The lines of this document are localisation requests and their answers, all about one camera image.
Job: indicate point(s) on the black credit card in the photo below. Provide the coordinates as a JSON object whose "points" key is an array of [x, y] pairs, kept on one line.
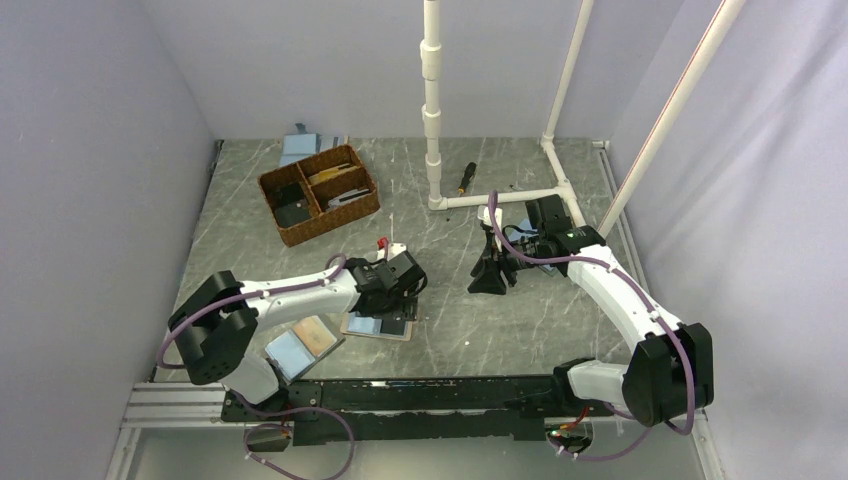
{"points": [[395, 328]]}

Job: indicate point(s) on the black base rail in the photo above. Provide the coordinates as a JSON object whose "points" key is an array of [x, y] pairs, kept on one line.
{"points": [[523, 408]]}

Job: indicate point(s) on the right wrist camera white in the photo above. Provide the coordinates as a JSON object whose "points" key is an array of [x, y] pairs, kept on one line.
{"points": [[487, 217]]}

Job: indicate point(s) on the gold credit card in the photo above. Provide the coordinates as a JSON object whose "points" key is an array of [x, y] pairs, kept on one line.
{"points": [[329, 173]]}

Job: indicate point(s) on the blue open card holder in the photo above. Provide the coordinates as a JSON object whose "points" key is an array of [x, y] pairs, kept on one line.
{"points": [[524, 230]]}

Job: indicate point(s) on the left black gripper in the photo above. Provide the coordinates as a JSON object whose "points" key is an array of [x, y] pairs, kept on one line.
{"points": [[404, 309]]}

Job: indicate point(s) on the blue orange card holder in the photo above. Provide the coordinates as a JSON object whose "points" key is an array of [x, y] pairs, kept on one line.
{"points": [[304, 345]]}

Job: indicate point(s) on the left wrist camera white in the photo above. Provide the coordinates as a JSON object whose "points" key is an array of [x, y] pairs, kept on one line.
{"points": [[387, 250]]}

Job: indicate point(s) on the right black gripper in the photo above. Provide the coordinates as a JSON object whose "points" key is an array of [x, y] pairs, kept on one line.
{"points": [[487, 273]]}

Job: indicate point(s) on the black item in basket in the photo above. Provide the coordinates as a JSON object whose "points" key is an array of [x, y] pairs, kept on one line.
{"points": [[290, 205]]}

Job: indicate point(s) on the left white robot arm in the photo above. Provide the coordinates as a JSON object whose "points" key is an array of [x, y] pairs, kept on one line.
{"points": [[209, 335]]}

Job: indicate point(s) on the blue card holder at back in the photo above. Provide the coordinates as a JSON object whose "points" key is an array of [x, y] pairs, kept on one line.
{"points": [[304, 143]]}

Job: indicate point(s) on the brown wicker divided basket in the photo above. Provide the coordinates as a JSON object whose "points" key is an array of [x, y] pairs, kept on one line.
{"points": [[323, 219]]}

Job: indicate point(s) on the white pvc pipe frame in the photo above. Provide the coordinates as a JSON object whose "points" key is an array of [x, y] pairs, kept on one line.
{"points": [[502, 63]]}

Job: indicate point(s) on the tan blue card holder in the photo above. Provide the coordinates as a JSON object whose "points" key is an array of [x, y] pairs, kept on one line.
{"points": [[363, 326]]}

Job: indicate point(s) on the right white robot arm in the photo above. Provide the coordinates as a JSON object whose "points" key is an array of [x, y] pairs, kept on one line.
{"points": [[669, 374]]}

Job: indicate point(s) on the black orange screwdriver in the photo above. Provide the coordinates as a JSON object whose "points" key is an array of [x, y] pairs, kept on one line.
{"points": [[467, 177]]}

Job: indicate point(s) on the silver grey vip card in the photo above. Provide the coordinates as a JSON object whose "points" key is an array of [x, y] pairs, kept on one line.
{"points": [[347, 198]]}

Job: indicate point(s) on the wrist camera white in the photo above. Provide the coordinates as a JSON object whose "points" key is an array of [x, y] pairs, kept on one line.
{"points": [[487, 217], [387, 250]]}

